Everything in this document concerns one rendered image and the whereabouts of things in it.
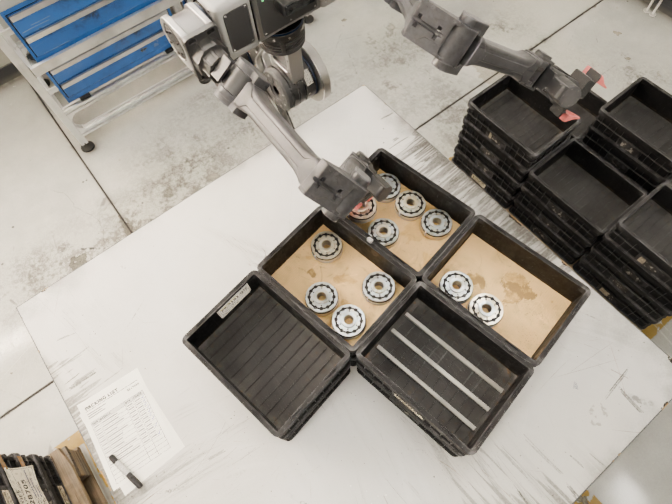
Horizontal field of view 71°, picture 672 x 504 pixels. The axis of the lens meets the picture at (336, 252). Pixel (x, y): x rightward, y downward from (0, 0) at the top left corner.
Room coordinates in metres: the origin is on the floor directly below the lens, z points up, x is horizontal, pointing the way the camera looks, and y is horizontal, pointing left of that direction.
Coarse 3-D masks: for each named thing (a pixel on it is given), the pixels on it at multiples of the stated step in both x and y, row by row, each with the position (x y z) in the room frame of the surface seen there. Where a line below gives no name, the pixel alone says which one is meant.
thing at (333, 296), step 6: (318, 282) 0.55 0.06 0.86; (324, 282) 0.55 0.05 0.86; (312, 288) 0.54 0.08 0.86; (318, 288) 0.53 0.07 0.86; (324, 288) 0.53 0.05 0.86; (330, 288) 0.53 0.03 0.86; (306, 294) 0.52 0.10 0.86; (312, 294) 0.51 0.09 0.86; (330, 294) 0.51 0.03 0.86; (336, 294) 0.51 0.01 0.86; (306, 300) 0.50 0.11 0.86; (312, 300) 0.49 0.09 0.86; (330, 300) 0.49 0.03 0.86; (336, 300) 0.49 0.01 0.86; (312, 306) 0.48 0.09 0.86; (318, 306) 0.47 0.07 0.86; (324, 306) 0.47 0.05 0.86; (330, 306) 0.47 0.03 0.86; (318, 312) 0.46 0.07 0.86; (324, 312) 0.45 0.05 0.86
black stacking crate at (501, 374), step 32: (448, 320) 0.40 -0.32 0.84; (448, 352) 0.30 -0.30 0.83; (480, 352) 0.29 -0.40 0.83; (384, 384) 0.23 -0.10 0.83; (416, 384) 0.22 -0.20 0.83; (448, 384) 0.21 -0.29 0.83; (480, 384) 0.20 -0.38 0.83; (512, 384) 0.19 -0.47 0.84; (416, 416) 0.13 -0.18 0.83; (448, 416) 0.12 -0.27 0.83; (480, 416) 0.11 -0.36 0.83
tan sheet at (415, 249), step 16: (400, 192) 0.87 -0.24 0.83; (384, 208) 0.81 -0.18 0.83; (432, 208) 0.79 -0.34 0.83; (368, 224) 0.76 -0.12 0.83; (400, 224) 0.75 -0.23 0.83; (416, 224) 0.74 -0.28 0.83; (400, 240) 0.69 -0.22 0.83; (416, 240) 0.68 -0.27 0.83; (432, 240) 0.67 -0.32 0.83; (400, 256) 0.63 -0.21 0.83; (416, 256) 0.62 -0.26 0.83
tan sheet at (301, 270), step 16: (304, 256) 0.66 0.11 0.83; (352, 256) 0.64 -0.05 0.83; (288, 272) 0.61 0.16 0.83; (304, 272) 0.60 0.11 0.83; (320, 272) 0.60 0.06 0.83; (336, 272) 0.59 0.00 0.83; (352, 272) 0.59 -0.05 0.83; (368, 272) 0.58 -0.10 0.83; (384, 272) 0.58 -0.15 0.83; (288, 288) 0.55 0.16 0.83; (304, 288) 0.55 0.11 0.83; (336, 288) 0.54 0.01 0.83; (352, 288) 0.53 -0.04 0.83; (400, 288) 0.52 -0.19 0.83; (304, 304) 0.50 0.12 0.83; (352, 304) 0.48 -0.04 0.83; (368, 304) 0.47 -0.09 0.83; (384, 304) 0.47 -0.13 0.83; (352, 320) 0.43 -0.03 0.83; (368, 320) 0.42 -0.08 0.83
